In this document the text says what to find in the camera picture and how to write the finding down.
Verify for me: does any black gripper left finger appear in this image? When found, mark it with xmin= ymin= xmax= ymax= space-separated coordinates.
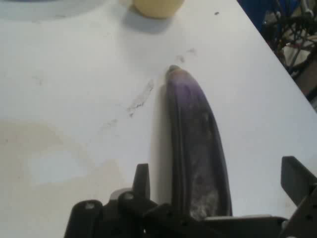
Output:
xmin=64 ymin=163 xmax=209 ymax=238

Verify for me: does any beige toy potato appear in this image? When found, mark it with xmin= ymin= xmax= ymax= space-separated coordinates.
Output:
xmin=127 ymin=0 xmax=185 ymax=18

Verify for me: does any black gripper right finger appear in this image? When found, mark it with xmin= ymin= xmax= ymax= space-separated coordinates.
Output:
xmin=279 ymin=156 xmax=317 ymax=238

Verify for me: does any purple toy eggplant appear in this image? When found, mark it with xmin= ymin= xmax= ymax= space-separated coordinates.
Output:
xmin=164 ymin=64 xmax=233 ymax=221

